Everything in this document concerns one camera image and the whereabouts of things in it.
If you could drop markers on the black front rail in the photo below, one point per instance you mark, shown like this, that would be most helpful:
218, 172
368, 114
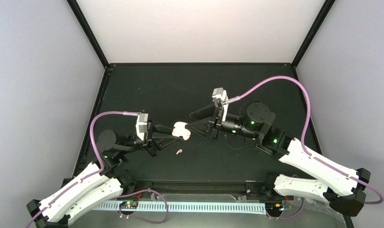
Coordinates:
200, 187

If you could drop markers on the small circuit board left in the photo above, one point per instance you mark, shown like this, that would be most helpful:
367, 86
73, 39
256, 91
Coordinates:
128, 205

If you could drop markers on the small circuit board right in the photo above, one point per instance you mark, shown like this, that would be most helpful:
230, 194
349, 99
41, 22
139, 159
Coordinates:
273, 207

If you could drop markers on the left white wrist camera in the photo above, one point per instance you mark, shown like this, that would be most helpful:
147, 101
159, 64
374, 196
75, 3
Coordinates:
141, 126

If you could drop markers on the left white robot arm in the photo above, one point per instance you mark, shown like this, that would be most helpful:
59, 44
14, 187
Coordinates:
106, 179

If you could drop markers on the black frame post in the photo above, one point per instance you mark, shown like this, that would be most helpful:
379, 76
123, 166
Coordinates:
316, 25
78, 13

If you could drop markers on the white perforated cable tray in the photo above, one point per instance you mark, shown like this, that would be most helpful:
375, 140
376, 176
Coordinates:
198, 207

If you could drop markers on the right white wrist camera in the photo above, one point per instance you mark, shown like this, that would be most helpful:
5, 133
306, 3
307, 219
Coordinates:
219, 96

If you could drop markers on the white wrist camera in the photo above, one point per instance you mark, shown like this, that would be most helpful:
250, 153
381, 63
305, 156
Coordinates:
219, 96
141, 126

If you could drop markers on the left black frame post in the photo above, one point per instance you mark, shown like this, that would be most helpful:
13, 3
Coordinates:
78, 13

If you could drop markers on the small circuit board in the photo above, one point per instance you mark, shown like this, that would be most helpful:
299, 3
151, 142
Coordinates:
273, 207
128, 205

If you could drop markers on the beige square charging case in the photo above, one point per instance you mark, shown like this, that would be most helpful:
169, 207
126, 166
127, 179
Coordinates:
179, 130

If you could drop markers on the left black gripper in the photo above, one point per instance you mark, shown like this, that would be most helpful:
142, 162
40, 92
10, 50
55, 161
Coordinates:
157, 137

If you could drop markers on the right black frame post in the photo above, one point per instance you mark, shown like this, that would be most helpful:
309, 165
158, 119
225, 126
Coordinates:
316, 25

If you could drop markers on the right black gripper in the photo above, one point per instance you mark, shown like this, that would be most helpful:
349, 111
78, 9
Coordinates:
211, 120

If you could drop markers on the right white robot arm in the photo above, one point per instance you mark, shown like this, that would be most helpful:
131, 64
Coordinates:
343, 189

